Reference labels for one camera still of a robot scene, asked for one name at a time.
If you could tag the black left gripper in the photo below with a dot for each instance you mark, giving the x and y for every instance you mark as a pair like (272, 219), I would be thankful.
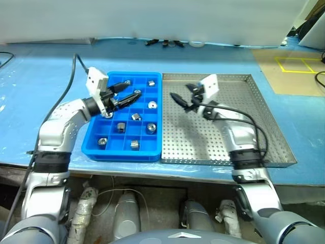
(109, 99)

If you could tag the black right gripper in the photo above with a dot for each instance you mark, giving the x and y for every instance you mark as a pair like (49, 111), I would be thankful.
(196, 101)

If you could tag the small metal roller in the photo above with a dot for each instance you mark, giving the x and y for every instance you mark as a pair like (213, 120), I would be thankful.
(137, 91)
(152, 105)
(121, 126)
(151, 127)
(134, 144)
(109, 115)
(102, 141)
(151, 83)
(128, 82)

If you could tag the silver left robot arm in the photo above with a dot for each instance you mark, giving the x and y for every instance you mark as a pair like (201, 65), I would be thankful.
(58, 127)

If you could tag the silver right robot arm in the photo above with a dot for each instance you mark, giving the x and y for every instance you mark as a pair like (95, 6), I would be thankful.
(241, 137)

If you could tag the blue plastic compartment tray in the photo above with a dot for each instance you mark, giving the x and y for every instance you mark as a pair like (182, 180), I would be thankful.
(142, 138)

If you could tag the perforated steel tray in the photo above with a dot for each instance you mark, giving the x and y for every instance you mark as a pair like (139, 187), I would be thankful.
(228, 137)

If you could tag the black clip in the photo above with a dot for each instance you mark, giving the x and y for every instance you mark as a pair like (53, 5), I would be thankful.
(165, 43)
(178, 43)
(151, 42)

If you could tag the brown cardboard sheet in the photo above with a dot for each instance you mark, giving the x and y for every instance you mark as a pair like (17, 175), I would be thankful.
(287, 81)

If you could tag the grey rounded leg cover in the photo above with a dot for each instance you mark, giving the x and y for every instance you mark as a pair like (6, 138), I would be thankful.
(196, 216)
(126, 216)

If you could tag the white wrapped leg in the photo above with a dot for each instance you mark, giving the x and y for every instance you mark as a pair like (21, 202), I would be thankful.
(231, 216)
(83, 213)

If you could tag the white leaning board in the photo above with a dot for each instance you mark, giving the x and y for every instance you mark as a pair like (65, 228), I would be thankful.
(314, 33)

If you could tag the grey robot torso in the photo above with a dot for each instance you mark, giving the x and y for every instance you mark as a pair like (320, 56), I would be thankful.
(177, 237)

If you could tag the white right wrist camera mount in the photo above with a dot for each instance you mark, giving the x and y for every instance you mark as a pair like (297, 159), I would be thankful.
(210, 86)

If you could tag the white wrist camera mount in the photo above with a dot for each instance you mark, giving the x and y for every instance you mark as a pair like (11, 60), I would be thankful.
(95, 78)
(210, 86)

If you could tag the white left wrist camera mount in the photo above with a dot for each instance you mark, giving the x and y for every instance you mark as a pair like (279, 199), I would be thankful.
(95, 78)

